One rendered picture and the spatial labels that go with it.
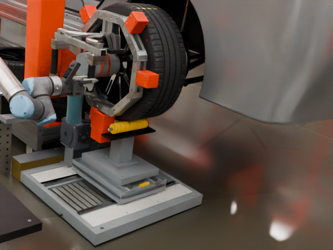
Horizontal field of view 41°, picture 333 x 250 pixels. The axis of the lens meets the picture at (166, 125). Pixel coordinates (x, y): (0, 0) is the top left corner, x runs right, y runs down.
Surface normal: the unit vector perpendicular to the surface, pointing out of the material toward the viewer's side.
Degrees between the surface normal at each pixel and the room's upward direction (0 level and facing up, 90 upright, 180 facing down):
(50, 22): 90
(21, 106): 72
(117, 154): 90
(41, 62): 90
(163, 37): 53
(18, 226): 0
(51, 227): 0
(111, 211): 0
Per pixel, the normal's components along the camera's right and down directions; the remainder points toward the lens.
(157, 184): 0.69, 0.33
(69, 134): -0.71, 0.14
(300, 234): 0.15, -0.93
